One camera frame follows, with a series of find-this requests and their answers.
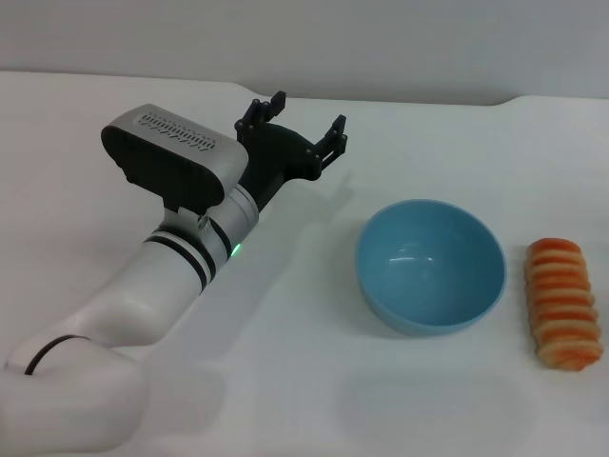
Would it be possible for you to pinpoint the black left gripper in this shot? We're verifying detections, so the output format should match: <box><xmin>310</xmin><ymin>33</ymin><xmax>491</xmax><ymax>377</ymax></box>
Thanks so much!
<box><xmin>234</xmin><ymin>89</ymin><xmax>350</xmax><ymax>211</ymax></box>

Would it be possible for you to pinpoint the blue bowl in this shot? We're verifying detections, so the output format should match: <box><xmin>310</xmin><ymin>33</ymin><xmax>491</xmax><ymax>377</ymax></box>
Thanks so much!
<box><xmin>355</xmin><ymin>199</ymin><xmax>507</xmax><ymax>338</ymax></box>

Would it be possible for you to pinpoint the orange striped toy bread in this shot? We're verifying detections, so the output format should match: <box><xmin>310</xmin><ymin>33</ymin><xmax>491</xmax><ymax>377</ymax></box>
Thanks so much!
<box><xmin>523</xmin><ymin>236</ymin><xmax>604</xmax><ymax>371</ymax></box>

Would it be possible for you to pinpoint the black silver wrist camera box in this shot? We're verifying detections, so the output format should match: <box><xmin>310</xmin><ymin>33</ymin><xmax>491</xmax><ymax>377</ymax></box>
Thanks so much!
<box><xmin>100</xmin><ymin>102</ymin><xmax>249</xmax><ymax>209</ymax></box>

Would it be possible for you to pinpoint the silver camera mount bracket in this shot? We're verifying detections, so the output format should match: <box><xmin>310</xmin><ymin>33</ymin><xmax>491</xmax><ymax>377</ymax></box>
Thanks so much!
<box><xmin>159</xmin><ymin>202</ymin><xmax>213</xmax><ymax>237</ymax></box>

